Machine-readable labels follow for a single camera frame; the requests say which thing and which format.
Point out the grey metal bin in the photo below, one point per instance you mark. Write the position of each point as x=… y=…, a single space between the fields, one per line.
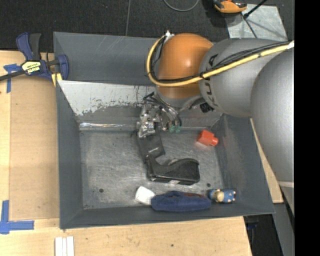
x=112 y=162

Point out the red plastic toy block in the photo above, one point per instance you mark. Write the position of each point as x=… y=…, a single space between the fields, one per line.
x=206 y=137

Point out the white plastic object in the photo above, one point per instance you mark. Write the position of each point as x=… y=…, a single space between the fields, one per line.
x=143 y=195

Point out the dark blue cloth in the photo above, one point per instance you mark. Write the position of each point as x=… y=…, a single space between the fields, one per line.
x=180 y=202

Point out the blue toy figure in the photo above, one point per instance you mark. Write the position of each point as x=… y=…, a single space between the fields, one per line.
x=223 y=195

